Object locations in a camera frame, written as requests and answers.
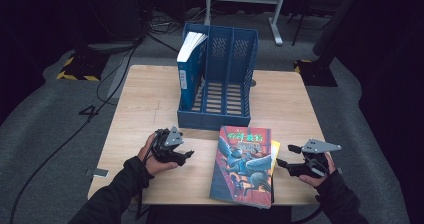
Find long black floor cable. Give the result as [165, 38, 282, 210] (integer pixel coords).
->
[7, 33, 148, 224]

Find black base with yellow corner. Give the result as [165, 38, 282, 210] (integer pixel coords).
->
[293, 58, 339, 88]

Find black book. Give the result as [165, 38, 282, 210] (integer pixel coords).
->
[269, 174, 276, 204]

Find red illustrated book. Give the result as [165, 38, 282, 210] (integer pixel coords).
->
[209, 125, 274, 210]

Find person's right hand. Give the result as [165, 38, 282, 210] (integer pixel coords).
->
[298, 152, 337, 189]

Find left hand-held gripper cable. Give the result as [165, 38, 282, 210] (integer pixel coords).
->
[134, 135, 158, 220]

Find blue plastic file rack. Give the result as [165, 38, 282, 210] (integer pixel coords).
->
[176, 22, 260, 132]

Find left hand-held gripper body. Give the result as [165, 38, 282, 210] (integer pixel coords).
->
[151, 126, 185, 163]

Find bundle of floor cables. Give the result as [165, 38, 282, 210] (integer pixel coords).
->
[146, 12, 188, 36]

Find grey slanted pole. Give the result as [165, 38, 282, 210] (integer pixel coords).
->
[312, 0, 365, 57]

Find hand-held gripper cable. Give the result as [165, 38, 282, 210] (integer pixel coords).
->
[292, 202, 326, 224]
[134, 135, 158, 220]

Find blue book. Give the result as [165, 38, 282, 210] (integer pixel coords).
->
[176, 31, 209, 113]

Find black yellow striped base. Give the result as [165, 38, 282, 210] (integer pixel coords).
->
[55, 52, 102, 83]

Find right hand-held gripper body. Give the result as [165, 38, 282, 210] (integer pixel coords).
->
[288, 138, 342, 179]

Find right hand-held gripper cable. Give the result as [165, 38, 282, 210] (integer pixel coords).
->
[292, 202, 326, 224]

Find person's left hand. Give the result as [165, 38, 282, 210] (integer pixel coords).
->
[137, 132, 179, 177]

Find yellow book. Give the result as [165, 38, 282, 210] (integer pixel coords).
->
[270, 139, 281, 177]

